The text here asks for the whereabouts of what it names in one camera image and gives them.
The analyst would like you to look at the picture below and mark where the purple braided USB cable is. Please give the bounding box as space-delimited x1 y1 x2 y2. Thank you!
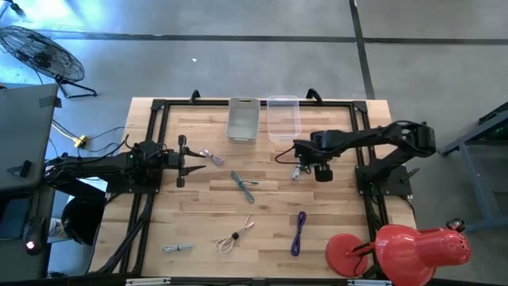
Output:
290 211 307 257

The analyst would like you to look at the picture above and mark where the silver-pink USB cable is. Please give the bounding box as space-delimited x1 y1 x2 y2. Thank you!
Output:
199 147 225 166

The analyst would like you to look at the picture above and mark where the black floor fan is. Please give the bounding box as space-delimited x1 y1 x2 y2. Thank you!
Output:
0 25 98 99

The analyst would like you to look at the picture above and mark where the grey side desk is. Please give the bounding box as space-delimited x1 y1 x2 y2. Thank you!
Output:
0 83 63 195

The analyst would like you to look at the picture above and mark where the black aluminium table frame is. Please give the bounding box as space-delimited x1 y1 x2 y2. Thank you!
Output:
94 89 416 279

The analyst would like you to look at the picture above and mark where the teal braided USB cable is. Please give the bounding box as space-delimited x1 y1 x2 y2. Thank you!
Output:
230 170 260 204

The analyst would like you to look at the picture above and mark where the black round stool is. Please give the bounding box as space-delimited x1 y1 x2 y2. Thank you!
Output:
61 196 106 245

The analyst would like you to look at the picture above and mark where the clear plastic bin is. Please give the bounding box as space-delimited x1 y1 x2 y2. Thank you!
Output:
266 95 302 143

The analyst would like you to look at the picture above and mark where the red desk lamp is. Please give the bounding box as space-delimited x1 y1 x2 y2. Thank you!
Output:
325 217 473 286

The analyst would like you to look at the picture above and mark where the grey USB cable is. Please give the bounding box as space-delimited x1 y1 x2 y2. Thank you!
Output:
161 242 195 254

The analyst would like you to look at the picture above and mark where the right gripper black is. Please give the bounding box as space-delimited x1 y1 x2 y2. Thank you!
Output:
294 130 337 184

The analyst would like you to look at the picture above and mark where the opaque grey-white plastic bin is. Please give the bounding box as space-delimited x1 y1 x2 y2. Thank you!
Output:
225 96 262 145

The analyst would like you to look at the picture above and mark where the beige cable with black strap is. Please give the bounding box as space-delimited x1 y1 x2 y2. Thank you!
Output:
215 215 256 256

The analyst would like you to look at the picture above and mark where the black computer mouse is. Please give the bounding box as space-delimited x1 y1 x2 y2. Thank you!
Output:
22 216 48 256

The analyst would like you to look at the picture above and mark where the white aluminium bracket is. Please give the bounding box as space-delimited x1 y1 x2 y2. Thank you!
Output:
347 279 392 286
125 277 171 286

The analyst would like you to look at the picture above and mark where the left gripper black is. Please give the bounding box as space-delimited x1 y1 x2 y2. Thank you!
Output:
165 134 207 188

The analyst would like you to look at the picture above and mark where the yellow extension cord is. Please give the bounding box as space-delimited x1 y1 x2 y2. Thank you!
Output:
51 120 88 149

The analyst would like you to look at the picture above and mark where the blue-grey metal cart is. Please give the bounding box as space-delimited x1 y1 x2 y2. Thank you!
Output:
438 101 508 234

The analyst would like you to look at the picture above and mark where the black cable bundle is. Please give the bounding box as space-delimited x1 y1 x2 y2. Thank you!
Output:
94 193 156 275

